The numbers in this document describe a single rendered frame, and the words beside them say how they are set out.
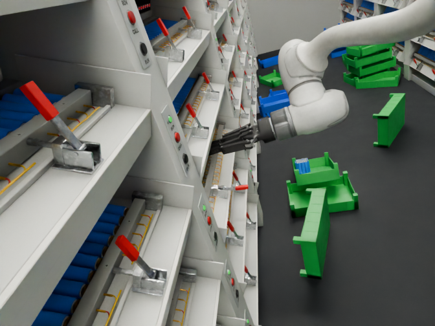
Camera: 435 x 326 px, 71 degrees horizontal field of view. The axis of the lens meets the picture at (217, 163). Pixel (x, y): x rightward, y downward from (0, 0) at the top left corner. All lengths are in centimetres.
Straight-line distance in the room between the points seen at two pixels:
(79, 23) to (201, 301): 50
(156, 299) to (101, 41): 34
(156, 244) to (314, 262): 82
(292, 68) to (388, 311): 83
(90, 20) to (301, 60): 60
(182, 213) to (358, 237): 101
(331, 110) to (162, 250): 59
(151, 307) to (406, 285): 102
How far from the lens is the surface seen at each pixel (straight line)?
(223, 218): 79
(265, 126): 89
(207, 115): 88
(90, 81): 48
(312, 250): 117
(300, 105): 88
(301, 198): 163
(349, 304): 123
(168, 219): 52
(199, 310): 63
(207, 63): 115
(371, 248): 139
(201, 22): 112
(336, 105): 88
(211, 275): 66
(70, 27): 47
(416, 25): 72
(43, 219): 28
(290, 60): 94
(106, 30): 45
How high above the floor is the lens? 103
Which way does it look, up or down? 29 degrees down
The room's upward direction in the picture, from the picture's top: 18 degrees counter-clockwise
